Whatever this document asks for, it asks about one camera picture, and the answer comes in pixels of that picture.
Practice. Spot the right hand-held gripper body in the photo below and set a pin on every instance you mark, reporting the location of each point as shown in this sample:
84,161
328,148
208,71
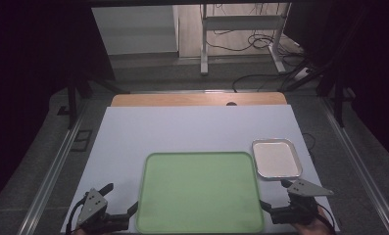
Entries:
300,204

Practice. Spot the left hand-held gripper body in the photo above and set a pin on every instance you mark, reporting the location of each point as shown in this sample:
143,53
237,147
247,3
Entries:
92,204

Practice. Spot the person's right hand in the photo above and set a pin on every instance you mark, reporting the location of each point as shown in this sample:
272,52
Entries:
313,226

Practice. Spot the person's left hand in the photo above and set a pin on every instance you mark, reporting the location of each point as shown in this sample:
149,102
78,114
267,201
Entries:
79,232

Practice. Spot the small metal tray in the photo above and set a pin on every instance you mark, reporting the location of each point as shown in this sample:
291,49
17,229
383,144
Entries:
276,160

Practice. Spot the green plastic tray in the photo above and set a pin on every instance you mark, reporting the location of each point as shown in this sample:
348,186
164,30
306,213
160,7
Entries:
200,192

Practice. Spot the black metal stand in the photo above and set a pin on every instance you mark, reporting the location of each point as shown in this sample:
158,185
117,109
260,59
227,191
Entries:
338,98
72,104

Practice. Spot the white table sheet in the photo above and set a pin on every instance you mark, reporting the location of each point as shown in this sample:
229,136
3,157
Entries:
195,129

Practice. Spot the white power strip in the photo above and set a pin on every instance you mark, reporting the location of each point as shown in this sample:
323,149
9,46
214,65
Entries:
301,73

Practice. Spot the wooden table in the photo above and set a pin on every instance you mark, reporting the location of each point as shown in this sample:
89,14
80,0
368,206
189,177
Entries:
188,99

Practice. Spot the metal floor rail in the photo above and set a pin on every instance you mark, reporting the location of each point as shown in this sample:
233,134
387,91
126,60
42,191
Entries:
362,169
48,176

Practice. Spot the black rectangular floor frame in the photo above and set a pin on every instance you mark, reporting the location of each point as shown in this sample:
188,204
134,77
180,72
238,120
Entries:
81,140

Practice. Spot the white metal desk frame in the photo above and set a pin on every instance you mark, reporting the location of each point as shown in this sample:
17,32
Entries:
241,23

